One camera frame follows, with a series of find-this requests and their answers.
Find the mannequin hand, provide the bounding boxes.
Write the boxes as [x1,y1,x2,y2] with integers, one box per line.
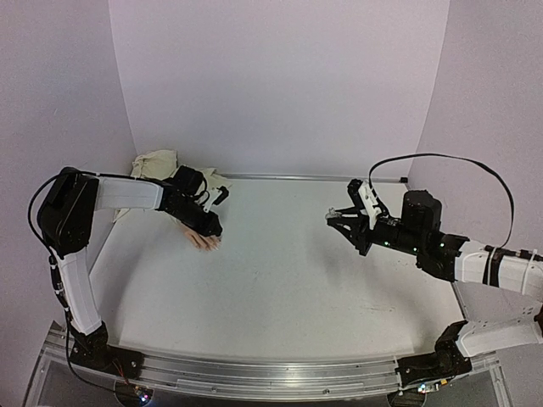
[179,223,221,251]

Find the clear nail polish bottle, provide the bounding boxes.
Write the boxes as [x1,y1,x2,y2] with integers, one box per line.
[325,208,341,220]

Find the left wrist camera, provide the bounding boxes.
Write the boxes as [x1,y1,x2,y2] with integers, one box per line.
[201,186,230,213]

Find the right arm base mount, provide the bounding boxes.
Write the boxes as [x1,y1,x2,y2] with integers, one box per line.
[395,339,472,390]

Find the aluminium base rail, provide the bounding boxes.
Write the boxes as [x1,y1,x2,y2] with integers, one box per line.
[45,326,507,401]

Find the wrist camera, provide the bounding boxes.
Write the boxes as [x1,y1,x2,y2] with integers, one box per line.
[347,179,389,231]
[201,186,230,213]

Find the right black camera cable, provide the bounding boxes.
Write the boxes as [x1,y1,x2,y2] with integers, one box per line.
[367,153,517,247]

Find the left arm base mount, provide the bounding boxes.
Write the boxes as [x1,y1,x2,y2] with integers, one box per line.
[70,330,144,380]

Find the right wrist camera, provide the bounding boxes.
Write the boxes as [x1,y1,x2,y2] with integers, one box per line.
[347,179,389,231]

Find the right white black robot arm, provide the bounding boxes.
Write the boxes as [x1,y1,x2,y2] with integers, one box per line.
[325,184,542,358]

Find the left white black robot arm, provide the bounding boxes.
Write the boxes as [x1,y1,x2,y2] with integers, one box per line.
[27,166,229,337]

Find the cream cloth sleeve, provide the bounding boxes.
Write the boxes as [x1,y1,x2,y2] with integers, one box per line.
[131,149,232,203]

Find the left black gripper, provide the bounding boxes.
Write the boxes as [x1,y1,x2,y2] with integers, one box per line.
[170,199,223,237]

